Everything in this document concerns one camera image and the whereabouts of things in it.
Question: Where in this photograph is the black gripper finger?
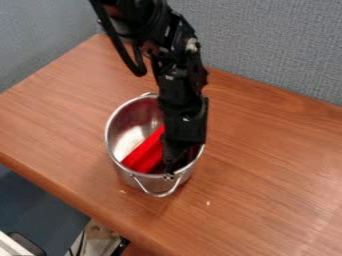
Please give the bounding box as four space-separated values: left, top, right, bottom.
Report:
162 140 201 174

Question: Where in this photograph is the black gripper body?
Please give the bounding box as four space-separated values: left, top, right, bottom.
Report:
158 76 209 144

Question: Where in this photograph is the red star-shaped block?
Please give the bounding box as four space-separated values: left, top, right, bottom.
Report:
122 125 165 174

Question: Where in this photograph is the metal pot with handle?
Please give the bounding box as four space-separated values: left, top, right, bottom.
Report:
105 93 205 198

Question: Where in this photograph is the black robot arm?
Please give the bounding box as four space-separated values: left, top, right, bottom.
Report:
89 0 209 173

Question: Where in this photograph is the white object at corner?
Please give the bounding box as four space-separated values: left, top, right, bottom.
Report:
0 231 47 256

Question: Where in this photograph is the table leg frame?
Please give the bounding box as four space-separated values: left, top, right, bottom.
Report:
66 220 130 256

